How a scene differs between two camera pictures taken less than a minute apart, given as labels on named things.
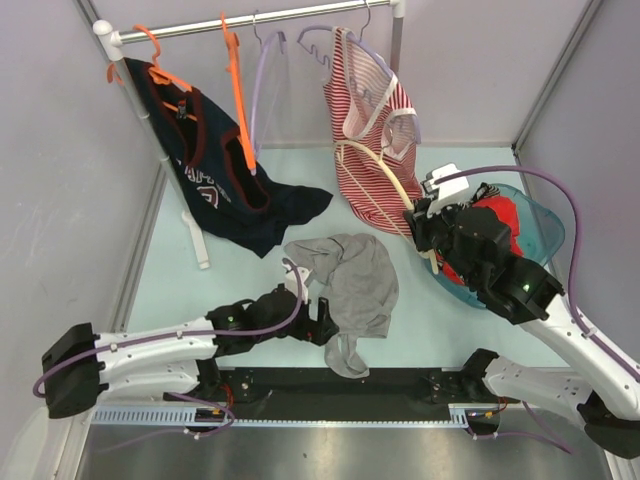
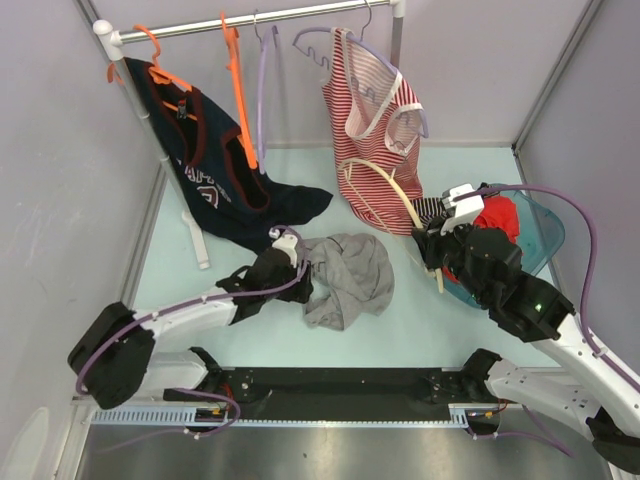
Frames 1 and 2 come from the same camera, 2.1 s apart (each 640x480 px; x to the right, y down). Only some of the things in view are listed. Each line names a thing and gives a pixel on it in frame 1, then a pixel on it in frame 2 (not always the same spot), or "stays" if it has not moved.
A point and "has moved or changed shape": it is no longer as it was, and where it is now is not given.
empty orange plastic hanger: x=232 y=67 stays
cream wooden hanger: x=356 y=144 → x=344 y=167
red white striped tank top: x=375 y=131 stays
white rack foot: x=198 y=240 stays
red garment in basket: x=507 y=213 stays
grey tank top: x=353 y=273 has moved or changed shape
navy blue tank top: x=238 y=205 stays
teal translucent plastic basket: x=541 y=234 stays
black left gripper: x=315 y=331 → x=298 y=292
